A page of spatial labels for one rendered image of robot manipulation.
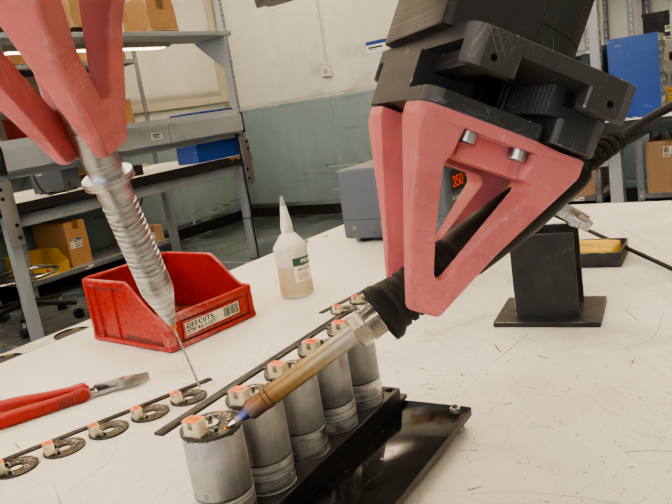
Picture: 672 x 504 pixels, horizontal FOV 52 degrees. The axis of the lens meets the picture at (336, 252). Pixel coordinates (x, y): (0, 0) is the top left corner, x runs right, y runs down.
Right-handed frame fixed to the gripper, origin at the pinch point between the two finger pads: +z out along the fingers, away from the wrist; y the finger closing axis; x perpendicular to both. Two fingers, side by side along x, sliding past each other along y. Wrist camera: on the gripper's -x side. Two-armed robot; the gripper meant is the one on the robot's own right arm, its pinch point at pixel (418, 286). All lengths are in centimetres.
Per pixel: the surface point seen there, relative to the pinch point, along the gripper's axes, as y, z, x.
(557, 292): -17.9, -0.4, 18.1
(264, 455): -1.4, 8.9, -3.6
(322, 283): -42.9, 7.3, 8.2
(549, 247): -18.1, -3.3, 16.4
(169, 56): -596, -61, -25
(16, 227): -248, 49, -52
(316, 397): -3.8, 6.7, -1.4
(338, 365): -5.5, 5.4, -0.3
